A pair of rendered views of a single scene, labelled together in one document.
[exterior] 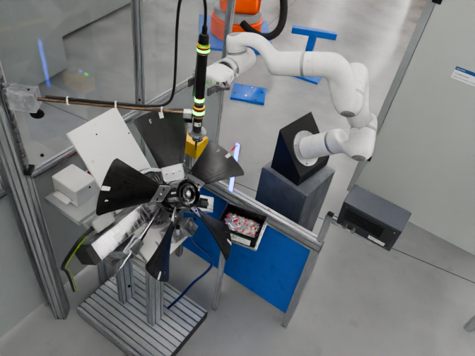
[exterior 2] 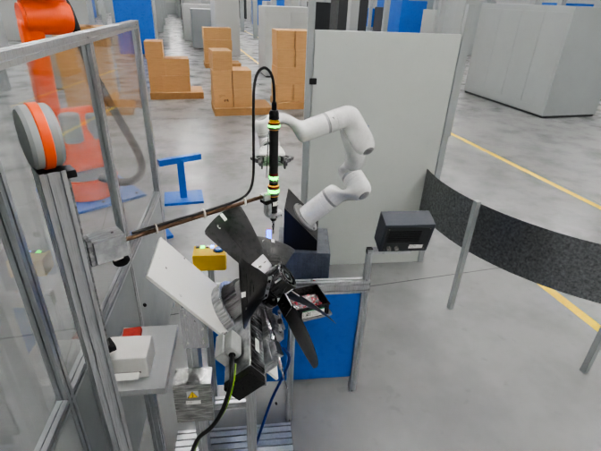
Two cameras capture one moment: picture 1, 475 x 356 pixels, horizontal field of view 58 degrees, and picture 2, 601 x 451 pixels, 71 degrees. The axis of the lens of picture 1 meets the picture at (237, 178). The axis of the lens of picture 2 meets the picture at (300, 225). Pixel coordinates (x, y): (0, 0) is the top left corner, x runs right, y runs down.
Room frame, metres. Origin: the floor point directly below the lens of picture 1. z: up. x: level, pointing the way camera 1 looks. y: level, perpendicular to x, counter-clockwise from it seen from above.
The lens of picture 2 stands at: (0.03, 0.94, 2.20)
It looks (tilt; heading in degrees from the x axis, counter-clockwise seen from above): 28 degrees down; 325
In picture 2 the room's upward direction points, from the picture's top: 2 degrees clockwise
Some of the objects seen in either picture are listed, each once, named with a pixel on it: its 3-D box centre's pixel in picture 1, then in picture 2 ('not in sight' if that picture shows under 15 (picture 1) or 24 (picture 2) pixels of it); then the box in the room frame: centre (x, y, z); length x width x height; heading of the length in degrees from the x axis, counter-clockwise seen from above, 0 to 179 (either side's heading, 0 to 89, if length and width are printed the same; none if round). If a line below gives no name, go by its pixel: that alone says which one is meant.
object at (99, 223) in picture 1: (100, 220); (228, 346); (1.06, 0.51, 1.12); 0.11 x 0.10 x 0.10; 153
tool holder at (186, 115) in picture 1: (194, 123); (271, 203); (1.30, 0.19, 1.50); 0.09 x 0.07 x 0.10; 98
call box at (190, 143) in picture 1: (190, 143); (209, 259); (1.76, 0.28, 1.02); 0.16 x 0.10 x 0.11; 63
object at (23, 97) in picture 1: (22, 97); (105, 245); (1.22, 0.80, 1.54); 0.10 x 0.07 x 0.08; 98
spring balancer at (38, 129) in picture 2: not in sight; (39, 136); (1.21, 0.90, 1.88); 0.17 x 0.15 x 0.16; 153
